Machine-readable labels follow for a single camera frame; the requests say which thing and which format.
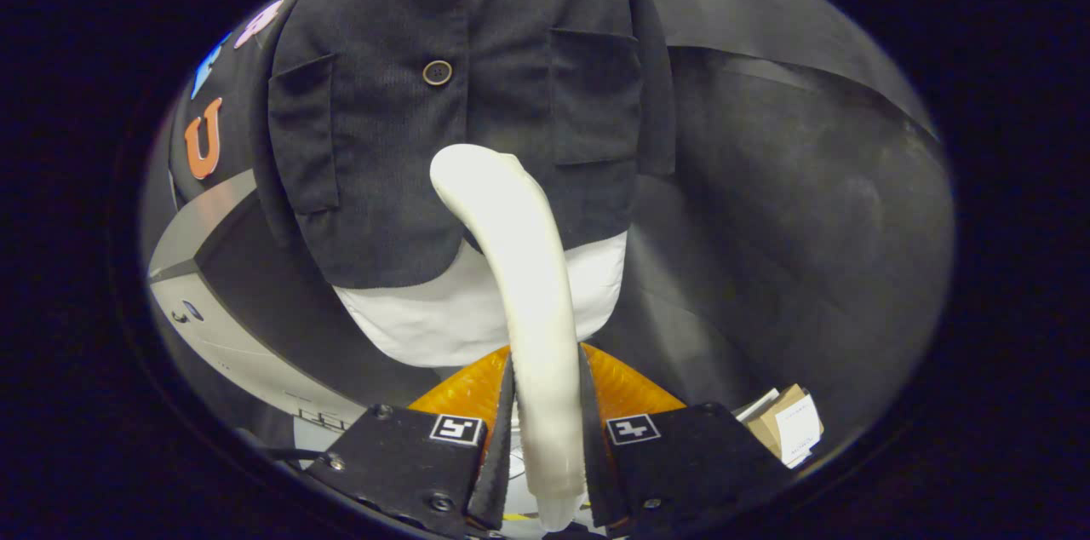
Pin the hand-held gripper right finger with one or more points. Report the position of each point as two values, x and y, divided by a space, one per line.
596 463

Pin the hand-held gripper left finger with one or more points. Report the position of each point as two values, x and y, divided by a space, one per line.
501 459

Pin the white garment steamer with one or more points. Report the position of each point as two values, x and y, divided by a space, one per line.
519 267

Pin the black button jacket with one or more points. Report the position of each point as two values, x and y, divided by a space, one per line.
383 165

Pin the white mannequin torso with stand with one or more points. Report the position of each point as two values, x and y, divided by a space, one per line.
426 327

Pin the brown cardboard box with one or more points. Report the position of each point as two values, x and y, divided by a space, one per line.
779 425

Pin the grey cabinet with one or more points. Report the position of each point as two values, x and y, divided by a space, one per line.
238 344

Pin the black backdrop cloth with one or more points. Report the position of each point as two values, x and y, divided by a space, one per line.
766 225

